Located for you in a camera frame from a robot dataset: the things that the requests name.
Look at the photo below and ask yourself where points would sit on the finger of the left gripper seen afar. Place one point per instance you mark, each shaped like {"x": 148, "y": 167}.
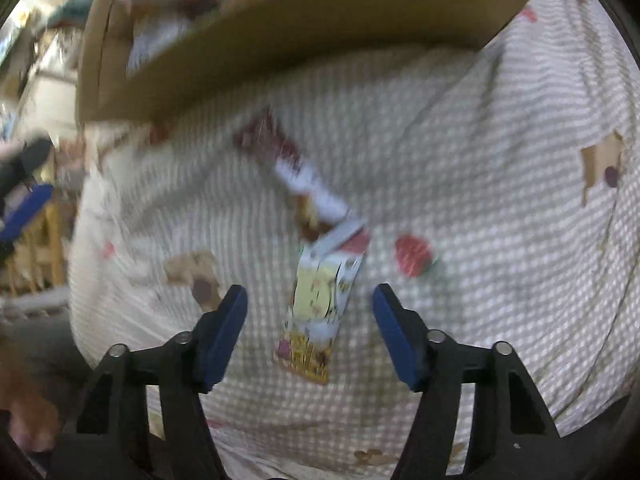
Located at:
{"x": 22, "y": 197}

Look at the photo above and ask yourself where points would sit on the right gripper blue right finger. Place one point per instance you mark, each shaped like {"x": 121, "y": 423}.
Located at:
{"x": 513, "y": 435}

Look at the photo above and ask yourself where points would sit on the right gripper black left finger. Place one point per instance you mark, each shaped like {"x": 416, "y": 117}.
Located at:
{"x": 112, "y": 435}

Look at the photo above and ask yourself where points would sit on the yellow cartoon snack packet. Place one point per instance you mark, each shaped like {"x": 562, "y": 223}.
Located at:
{"x": 325, "y": 276}

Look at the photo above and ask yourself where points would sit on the brown chocolate snack bar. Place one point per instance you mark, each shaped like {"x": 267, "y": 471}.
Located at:
{"x": 317, "y": 210}

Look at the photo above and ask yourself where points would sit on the person's right hand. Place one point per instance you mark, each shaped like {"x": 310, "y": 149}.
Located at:
{"x": 34, "y": 423}

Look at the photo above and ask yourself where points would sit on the wooden chair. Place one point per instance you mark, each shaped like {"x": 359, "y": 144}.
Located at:
{"x": 38, "y": 262}

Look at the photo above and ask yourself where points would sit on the open cardboard box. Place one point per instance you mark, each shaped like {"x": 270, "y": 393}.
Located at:
{"x": 248, "y": 38}

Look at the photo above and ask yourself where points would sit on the patterned white bed quilt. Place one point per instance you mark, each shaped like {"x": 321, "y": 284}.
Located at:
{"x": 497, "y": 192}

